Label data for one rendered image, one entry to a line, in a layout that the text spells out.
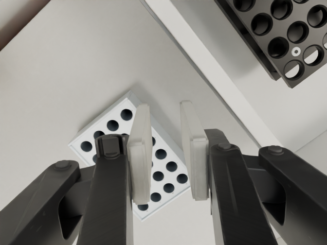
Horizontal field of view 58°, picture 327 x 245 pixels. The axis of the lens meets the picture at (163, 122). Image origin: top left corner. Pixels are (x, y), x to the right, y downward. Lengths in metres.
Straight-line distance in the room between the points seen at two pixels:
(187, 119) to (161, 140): 0.17
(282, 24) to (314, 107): 0.11
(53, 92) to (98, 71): 0.06
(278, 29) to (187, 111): 0.08
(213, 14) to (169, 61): 0.09
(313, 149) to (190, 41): 0.16
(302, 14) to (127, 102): 0.18
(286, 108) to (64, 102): 0.24
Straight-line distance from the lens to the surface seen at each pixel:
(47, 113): 0.37
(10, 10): 0.37
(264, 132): 0.22
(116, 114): 0.31
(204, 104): 0.34
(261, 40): 0.20
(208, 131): 0.15
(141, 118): 0.16
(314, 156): 0.28
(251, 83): 0.27
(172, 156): 0.32
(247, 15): 0.20
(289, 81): 0.21
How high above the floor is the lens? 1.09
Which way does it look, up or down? 72 degrees down
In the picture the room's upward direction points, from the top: 179 degrees counter-clockwise
